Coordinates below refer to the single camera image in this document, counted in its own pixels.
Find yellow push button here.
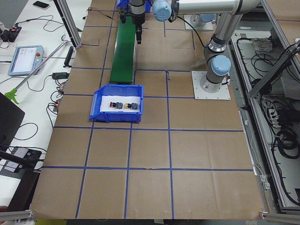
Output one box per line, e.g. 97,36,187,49
125,103,138,110

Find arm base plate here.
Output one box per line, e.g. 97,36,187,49
184,14,216,31
191,71,231,100

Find white foam pad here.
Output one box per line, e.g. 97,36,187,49
100,96,141,113

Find teach pendant tablet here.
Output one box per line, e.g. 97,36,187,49
7,45,44,76

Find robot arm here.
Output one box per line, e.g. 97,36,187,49
152,0,260,93

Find reacher grabber tool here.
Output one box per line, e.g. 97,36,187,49
4,36,70,105

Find green conveyor belt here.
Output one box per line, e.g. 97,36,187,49
110,17,135,83

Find black handle bar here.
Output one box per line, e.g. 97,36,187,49
63,46,74,68

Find blue bin right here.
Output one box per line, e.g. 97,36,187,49
117,0,152,13

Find blue bin left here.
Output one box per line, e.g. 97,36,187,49
89,84,144,123

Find red push button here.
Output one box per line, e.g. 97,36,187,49
110,102,123,109

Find black monitor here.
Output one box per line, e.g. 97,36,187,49
0,93,25,150

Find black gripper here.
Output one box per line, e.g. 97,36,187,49
131,14,144,45

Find blue bin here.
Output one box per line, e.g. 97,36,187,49
117,0,152,13
89,84,144,123

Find black smartphone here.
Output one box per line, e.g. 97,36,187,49
32,0,50,9

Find aluminium frame post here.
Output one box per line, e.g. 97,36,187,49
53,0,82,49

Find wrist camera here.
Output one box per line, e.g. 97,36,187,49
119,7,131,24

